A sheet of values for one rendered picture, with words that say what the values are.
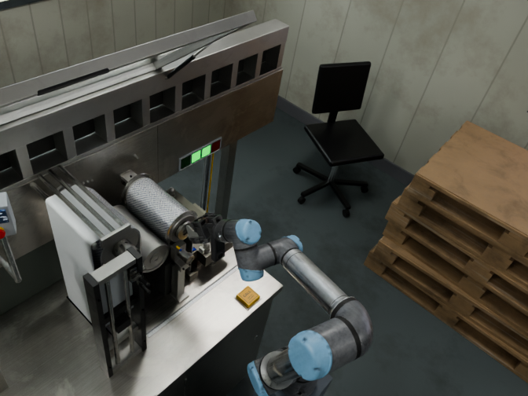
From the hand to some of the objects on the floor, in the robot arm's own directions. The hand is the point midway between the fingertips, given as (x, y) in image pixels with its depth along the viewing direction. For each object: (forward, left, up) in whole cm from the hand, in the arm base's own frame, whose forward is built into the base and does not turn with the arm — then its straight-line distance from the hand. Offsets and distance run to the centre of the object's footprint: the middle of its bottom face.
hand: (192, 235), depth 171 cm
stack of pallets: (-90, -189, -123) cm, 243 cm away
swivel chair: (+39, -190, -123) cm, 230 cm away
